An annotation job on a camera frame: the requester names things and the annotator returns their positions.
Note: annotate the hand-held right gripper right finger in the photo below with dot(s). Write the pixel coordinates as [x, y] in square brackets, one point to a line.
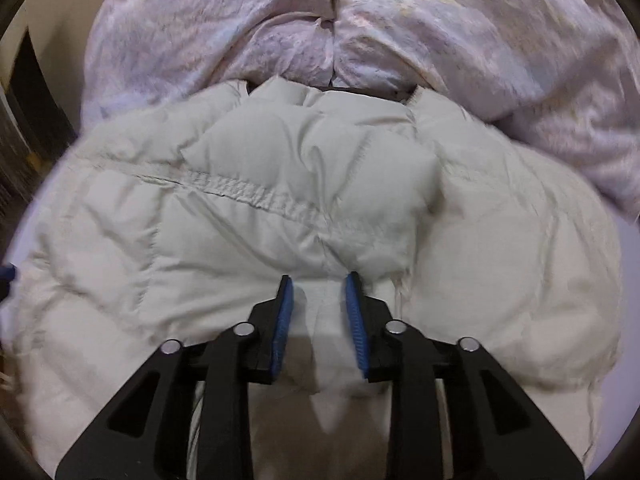
[356, 330]

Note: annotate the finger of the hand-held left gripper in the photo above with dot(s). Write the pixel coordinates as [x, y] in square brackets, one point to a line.
[7, 280]

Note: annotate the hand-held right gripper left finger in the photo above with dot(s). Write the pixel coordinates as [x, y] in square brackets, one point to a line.
[281, 330]

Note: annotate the cream puffer jacket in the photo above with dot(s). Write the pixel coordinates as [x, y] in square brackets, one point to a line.
[250, 240]

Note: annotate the dark wooden furniture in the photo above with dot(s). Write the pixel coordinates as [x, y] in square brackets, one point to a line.
[35, 110]

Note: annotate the lilac bed sheet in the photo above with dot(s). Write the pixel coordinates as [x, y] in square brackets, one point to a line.
[617, 390]

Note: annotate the lilac patterned duvet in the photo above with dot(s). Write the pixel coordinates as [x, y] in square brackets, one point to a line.
[450, 35]

